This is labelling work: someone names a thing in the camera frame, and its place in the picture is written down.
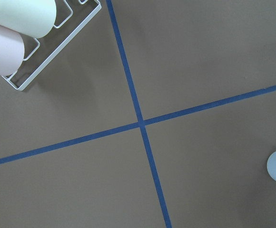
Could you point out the white wire cup rack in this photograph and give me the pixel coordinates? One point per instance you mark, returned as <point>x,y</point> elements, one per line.
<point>72,17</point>

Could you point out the pink cup in rack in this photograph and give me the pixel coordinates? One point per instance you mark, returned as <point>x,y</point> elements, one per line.
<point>11,51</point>

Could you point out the pale green cup in rack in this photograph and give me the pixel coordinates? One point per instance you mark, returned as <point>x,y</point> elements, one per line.
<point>34,18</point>

